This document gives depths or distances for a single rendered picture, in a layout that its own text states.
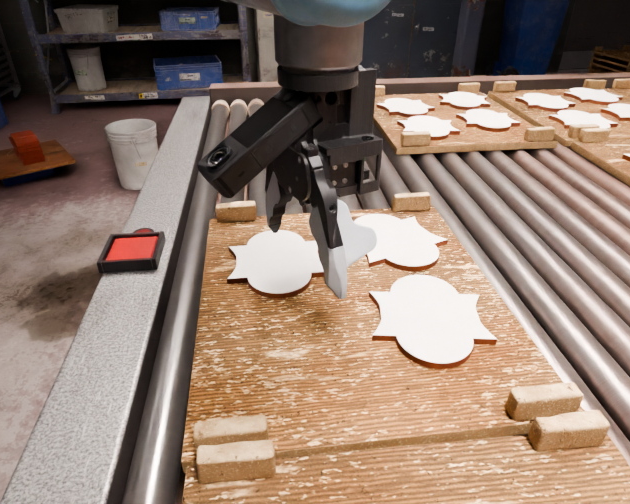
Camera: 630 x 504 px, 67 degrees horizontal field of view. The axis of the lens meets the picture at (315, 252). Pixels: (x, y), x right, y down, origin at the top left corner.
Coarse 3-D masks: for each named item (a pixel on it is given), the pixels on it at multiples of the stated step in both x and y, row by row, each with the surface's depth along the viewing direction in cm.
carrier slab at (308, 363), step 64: (448, 256) 64; (256, 320) 53; (320, 320) 53; (512, 320) 53; (192, 384) 45; (256, 384) 45; (320, 384) 45; (384, 384) 45; (448, 384) 45; (512, 384) 45; (192, 448) 39; (320, 448) 39
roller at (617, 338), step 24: (456, 168) 94; (480, 192) 85; (504, 216) 77; (528, 240) 71; (552, 264) 65; (552, 288) 63; (576, 288) 61; (576, 312) 59; (600, 312) 57; (600, 336) 55; (624, 336) 53; (624, 360) 51
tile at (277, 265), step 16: (256, 240) 65; (272, 240) 65; (288, 240) 65; (240, 256) 62; (256, 256) 62; (272, 256) 62; (288, 256) 62; (304, 256) 62; (240, 272) 59; (256, 272) 59; (272, 272) 59; (288, 272) 59; (304, 272) 59; (320, 272) 59; (256, 288) 56; (272, 288) 56; (288, 288) 56; (304, 288) 57
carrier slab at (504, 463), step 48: (192, 480) 37; (240, 480) 37; (288, 480) 37; (336, 480) 37; (384, 480) 37; (432, 480) 37; (480, 480) 37; (528, 480) 37; (576, 480) 37; (624, 480) 37
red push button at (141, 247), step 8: (120, 240) 68; (128, 240) 68; (136, 240) 68; (144, 240) 68; (152, 240) 68; (112, 248) 67; (120, 248) 67; (128, 248) 67; (136, 248) 67; (144, 248) 67; (152, 248) 67; (112, 256) 65; (120, 256) 65; (128, 256) 65; (136, 256) 65; (144, 256) 65
